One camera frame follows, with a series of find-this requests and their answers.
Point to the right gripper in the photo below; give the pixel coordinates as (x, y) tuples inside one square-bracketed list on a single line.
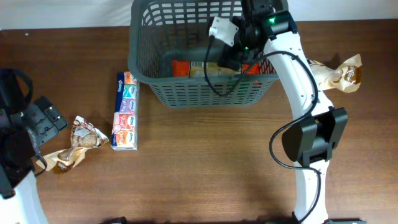
[(241, 55)]

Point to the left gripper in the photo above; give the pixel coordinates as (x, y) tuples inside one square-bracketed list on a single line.
[(48, 119)]

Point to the orange pasta packet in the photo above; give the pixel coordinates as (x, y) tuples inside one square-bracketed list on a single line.
[(191, 69)]

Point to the grey plastic shopping basket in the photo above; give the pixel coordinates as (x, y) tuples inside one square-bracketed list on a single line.
[(162, 31)]

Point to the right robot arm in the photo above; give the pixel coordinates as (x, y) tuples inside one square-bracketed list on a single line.
[(267, 31)]

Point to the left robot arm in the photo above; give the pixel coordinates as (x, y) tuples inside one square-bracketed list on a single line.
[(20, 201)]

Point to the multicolour tissue pack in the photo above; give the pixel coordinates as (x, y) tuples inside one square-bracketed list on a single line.
[(125, 121)]

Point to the left brown snack bag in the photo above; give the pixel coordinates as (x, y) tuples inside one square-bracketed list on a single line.
[(84, 136)]

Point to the right beige snack bag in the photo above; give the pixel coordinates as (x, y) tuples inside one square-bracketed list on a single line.
[(346, 78)]

